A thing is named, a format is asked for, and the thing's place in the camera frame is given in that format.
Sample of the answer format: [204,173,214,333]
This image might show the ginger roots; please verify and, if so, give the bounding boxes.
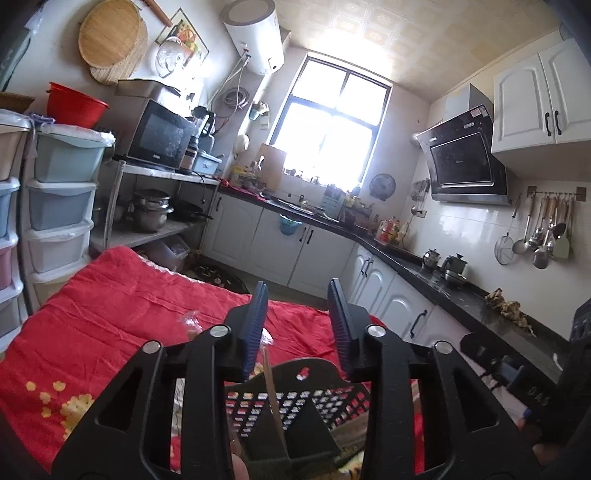
[484,287,536,337]

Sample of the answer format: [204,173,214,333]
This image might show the dark glass bottle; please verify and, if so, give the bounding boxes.
[180,135,199,174]

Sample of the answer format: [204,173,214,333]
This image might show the steel pot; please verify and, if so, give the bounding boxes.
[131,189,175,233]

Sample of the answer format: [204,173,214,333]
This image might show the black range hood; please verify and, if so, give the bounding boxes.
[413,83,512,206]

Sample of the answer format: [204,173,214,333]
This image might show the black frying pan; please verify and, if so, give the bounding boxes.
[173,199,214,221]

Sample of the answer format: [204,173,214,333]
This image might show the red floral tablecloth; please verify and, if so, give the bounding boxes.
[0,246,426,480]

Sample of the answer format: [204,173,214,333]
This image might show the white lower cabinets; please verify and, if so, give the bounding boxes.
[201,190,472,347]

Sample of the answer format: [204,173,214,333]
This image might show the kitchen window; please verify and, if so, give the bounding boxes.
[267,52,393,186]

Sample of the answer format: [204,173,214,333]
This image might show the blue white plastic drawer tower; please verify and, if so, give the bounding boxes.
[21,122,116,310]

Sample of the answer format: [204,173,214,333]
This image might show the black microwave oven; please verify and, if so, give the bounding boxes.
[126,98,199,172]

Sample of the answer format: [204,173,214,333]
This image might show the group of condiment bottles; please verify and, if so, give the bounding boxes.
[374,215,411,245]

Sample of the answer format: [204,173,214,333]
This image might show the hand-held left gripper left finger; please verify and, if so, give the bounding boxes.
[52,281,269,480]

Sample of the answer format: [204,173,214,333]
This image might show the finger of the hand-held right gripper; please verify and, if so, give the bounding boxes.
[573,301,591,343]
[461,330,503,372]

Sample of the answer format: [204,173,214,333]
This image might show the red plastic basin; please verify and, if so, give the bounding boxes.
[46,82,110,130]

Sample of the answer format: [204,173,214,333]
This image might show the metal rack shelf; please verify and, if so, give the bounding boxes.
[90,154,221,254]

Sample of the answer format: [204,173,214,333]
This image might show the blue grey plastic box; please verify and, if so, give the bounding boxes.
[191,152,222,177]

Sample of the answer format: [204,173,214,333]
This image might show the dark green utensil basket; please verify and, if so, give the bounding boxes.
[224,357,372,480]

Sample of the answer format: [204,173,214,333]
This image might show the glass pot lid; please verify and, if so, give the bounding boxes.
[156,36,185,79]

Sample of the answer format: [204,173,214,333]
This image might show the black blender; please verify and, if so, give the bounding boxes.
[191,106,218,153]

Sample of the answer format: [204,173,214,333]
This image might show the pastel plastic drawer tower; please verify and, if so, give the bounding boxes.
[0,108,37,340]

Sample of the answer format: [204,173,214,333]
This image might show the fruit wall picture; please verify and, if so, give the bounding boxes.
[159,7,206,61]

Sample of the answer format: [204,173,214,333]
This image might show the wooden rolling pin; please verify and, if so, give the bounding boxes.
[143,0,174,28]

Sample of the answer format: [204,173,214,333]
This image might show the brown wicker basket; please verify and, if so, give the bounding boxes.
[0,91,35,114]

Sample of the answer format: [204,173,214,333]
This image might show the clear plastic container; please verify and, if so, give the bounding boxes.
[148,235,191,273]

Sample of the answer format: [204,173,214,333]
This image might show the small wall fan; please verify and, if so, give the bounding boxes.
[369,174,397,201]

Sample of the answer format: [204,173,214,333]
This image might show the row of hanging kitchen utensils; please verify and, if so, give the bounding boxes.
[495,186,585,270]

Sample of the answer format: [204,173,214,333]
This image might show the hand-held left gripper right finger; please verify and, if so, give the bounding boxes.
[327,278,543,480]

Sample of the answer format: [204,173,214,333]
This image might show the beige cutting board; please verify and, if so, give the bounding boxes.
[255,143,286,191]

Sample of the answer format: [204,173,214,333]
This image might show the steel teapot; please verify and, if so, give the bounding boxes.
[442,253,469,289]

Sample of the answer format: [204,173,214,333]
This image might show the white upper cabinet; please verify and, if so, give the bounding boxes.
[491,36,591,181]

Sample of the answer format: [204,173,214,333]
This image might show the black countertop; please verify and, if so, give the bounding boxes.
[217,178,573,384]

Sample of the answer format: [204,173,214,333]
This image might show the round bamboo tray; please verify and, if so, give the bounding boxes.
[78,0,148,86]

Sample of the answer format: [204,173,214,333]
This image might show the white water heater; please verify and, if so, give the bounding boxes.
[221,0,284,76]

